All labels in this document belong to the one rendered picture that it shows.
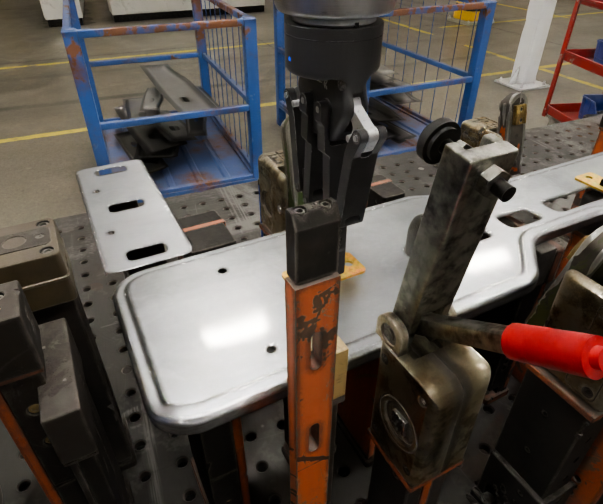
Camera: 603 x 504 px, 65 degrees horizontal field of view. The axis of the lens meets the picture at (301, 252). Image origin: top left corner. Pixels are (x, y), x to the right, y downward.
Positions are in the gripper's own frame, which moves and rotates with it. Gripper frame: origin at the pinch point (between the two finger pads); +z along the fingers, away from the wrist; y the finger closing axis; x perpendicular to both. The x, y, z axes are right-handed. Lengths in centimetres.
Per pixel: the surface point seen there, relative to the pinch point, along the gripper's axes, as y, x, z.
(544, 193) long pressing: 2.9, -37.2, 5.2
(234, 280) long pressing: 4.7, 8.3, 5.4
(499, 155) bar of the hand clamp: -17.4, -0.2, -15.9
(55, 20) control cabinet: 787, -12, 97
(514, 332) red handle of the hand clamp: -22.2, 0.6, -7.2
